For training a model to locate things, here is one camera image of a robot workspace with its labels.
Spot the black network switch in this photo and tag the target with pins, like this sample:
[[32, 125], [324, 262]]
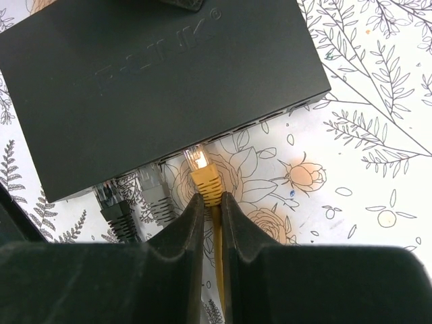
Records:
[[103, 87]]

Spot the floral table mat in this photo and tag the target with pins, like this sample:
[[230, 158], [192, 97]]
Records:
[[352, 168]]

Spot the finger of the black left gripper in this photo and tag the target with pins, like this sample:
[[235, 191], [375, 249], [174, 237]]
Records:
[[190, 5]]

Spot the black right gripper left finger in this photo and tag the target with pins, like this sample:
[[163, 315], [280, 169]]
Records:
[[157, 281]]

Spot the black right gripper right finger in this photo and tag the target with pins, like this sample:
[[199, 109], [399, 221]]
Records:
[[268, 282]]

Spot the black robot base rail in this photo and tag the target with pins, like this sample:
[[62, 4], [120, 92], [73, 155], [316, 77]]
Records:
[[15, 226]]

